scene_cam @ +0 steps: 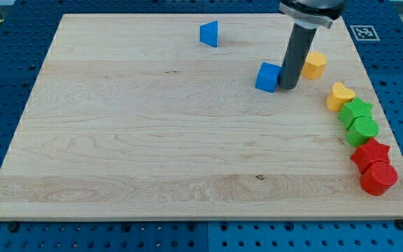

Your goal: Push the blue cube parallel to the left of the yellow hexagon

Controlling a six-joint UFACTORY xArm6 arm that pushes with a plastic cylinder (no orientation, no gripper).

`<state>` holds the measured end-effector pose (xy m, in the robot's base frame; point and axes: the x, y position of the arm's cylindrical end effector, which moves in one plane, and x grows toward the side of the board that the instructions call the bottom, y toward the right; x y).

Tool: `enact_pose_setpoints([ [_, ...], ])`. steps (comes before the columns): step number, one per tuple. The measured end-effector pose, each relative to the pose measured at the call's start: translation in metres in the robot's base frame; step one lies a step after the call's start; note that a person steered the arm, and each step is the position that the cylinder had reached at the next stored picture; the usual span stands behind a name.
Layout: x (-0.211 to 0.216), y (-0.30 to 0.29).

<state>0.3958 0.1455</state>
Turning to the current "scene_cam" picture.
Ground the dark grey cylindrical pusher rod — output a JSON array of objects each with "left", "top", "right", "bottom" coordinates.
[{"left": 278, "top": 23, "right": 316, "bottom": 90}]

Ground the blue cube block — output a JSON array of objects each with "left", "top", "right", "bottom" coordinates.
[{"left": 255, "top": 62, "right": 281, "bottom": 93}]

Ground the yellow hexagon block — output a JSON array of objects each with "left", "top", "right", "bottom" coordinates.
[{"left": 302, "top": 51, "right": 327, "bottom": 79}]

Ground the black white fiducial marker tag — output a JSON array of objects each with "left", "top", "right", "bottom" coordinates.
[{"left": 351, "top": 24, "right": 380, "bottom": 41}]

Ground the yellow heart block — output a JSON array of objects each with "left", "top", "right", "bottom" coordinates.
[{"left": 326, "top": 82, "right": 355, "bottom": 112}]

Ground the green star block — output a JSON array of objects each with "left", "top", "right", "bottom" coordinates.
[{"left": 337, "top": 97, "right": 373, "bottom": 130}]

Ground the blue triangular wedge block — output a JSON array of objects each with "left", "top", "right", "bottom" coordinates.
[{"left": 199, "top": 20, "right": 218, "bottom": 48}]

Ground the green cylinder block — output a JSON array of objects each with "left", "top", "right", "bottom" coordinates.
[{"left": 346, "top": 117, "right": 379, "bottom": 148}]

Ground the red star block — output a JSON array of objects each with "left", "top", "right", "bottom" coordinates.
[{"left": 351, "top": 138, "right": 390, "bottom": 174}]

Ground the red cylinder block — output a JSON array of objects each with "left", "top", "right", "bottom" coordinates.
[{"left": 360, "top": 161, "right": 398, "bottom": 196}]

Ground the light wooden board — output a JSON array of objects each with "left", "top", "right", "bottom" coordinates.
[{"left": 0, "top": 14, "right": 403, "bottom": 221}]

